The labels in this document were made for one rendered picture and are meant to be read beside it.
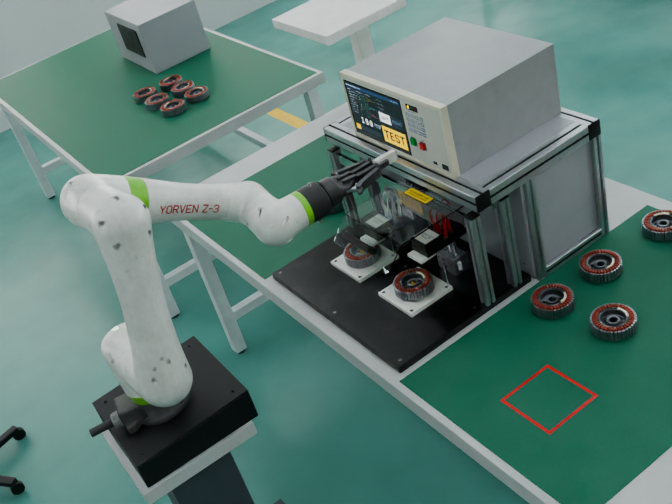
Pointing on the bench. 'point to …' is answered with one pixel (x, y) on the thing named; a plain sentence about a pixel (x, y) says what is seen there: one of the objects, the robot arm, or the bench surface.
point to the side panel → (567, 207)
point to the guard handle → (359, 243)
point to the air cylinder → (453, 260)
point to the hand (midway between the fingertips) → (385, 160)
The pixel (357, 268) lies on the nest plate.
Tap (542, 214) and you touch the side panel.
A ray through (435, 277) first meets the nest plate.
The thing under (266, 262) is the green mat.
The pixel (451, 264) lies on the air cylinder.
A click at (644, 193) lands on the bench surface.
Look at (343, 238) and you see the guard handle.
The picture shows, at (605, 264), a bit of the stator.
